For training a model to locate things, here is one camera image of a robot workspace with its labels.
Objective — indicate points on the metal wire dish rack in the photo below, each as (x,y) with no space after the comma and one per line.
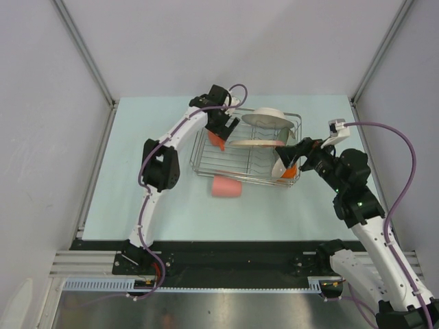
(247,164)

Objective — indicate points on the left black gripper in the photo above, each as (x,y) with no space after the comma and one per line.
(222,131)

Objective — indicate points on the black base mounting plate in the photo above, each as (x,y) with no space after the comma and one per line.
(220,265)

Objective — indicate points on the aluminium frame post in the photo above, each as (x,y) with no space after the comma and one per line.
(74,34)
(384,46)

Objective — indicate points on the pink plastic cup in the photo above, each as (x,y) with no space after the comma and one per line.
(226,187)

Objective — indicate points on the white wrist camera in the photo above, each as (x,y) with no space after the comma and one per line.
(233,101)
(338,132)

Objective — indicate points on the white slotted cable duct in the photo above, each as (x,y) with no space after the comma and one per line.
(103,283)

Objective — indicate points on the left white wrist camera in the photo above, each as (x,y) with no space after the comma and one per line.
(233,101)

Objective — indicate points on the large white grey-rimmed plate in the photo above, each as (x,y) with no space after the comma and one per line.
(268,119)

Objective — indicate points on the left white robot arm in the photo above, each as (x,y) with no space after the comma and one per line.
(160,167)

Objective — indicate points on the left aluminium frame post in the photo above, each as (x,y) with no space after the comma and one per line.
(74,34)

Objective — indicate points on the beige and pink floral plate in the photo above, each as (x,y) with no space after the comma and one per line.
(256,143)

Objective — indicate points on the white and orange bowl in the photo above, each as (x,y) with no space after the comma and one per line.
(280,171)

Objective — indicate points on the green bowl brown rim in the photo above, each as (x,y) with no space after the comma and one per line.
(287,137)

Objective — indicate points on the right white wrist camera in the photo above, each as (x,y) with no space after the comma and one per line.
(338,132)

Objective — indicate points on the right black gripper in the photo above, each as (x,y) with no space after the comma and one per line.
(309,147)

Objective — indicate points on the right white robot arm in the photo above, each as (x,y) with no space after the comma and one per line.
(400,299)

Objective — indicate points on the orange mug white inside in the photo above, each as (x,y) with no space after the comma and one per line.
(216,141)

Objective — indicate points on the right aluminium frame post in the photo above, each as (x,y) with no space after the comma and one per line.
(384,46)

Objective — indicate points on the aluminium front rail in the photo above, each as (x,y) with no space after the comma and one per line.
(82,264)

